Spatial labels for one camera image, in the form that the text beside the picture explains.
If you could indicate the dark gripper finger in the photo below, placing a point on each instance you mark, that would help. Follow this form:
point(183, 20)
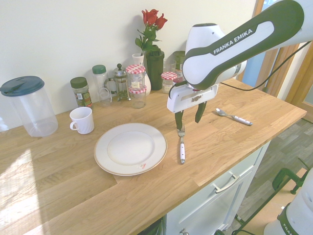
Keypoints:
point(200, 112)
point(179, 120)

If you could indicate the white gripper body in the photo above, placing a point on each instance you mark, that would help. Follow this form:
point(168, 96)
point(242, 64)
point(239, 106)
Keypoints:
point(190, 98)

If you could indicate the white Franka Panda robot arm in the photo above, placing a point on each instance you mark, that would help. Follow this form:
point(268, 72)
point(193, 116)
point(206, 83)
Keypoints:
point(232, 49)

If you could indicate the white gold-rimmed dinner plate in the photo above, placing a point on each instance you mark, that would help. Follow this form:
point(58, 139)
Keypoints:
point(130, 149)

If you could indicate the labelled jar red checked lid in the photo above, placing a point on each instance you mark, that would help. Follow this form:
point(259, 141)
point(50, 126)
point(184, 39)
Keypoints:
point(168, 82)

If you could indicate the clear glass tumbler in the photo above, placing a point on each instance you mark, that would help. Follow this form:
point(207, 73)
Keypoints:
point(170, 65)

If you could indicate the green plastic pot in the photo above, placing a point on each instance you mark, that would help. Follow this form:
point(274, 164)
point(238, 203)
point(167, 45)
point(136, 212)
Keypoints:
point(179, 60)

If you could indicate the short jar red checked lid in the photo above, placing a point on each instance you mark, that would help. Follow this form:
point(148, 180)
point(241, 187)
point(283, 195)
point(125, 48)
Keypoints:
point(138, 98)

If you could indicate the dark green shaker bottle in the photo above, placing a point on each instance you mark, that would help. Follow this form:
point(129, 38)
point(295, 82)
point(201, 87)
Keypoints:
point(154, 68)

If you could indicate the tall jar red checked lid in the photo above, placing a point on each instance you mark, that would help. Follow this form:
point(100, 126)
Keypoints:
point(135, 76)

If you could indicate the glass french press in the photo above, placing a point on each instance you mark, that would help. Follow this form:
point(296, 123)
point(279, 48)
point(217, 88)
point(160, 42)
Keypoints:
point(120, 83)

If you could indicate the red roses with green leaves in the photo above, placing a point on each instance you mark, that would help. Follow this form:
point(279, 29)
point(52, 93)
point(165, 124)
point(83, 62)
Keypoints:
point(152, 22)

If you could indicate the clear bottle with green cap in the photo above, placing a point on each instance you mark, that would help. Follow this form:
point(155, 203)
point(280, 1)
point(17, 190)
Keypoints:
point(100, 80)

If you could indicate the white ceramic mug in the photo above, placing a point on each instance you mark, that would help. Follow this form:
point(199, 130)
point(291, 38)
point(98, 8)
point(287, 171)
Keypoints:
point(84, 121)

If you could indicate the spice jar green lid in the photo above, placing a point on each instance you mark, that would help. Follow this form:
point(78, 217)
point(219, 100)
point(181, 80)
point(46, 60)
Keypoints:
point(82, 94)

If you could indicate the green clamp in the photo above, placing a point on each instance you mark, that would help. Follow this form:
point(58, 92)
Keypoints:
point(284, 174)

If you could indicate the silver cabinet knob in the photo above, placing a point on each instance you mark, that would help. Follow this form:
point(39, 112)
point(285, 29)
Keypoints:
point(183, 231)

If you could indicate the clear pitcher with blue lid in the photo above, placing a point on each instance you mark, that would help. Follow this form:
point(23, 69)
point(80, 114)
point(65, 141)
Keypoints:
point(31, 110)

